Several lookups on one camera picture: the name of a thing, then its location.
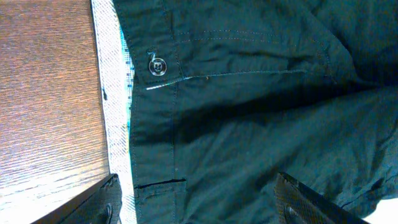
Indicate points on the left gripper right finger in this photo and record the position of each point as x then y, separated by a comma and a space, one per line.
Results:
298, 204

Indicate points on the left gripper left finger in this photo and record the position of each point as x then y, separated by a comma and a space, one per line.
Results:
99, 204

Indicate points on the dark green shorts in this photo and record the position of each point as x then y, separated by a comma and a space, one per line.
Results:
205, 102

